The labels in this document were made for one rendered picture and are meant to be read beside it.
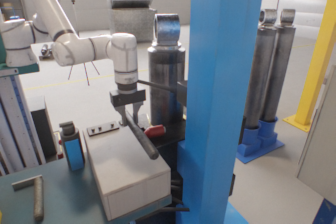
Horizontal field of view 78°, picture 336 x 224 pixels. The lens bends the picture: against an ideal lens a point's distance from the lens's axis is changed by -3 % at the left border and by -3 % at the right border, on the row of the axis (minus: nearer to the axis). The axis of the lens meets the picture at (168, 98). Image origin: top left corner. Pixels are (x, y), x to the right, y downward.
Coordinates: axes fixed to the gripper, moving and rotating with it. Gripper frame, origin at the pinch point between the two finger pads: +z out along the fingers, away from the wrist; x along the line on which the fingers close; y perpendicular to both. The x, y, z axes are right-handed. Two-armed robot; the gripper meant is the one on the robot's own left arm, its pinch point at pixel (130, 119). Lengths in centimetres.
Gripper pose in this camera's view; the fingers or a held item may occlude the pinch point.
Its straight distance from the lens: 89.2
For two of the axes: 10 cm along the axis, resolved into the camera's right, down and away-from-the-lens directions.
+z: -0.1, 9.0, 4.3
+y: 4.7, 3.9, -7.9
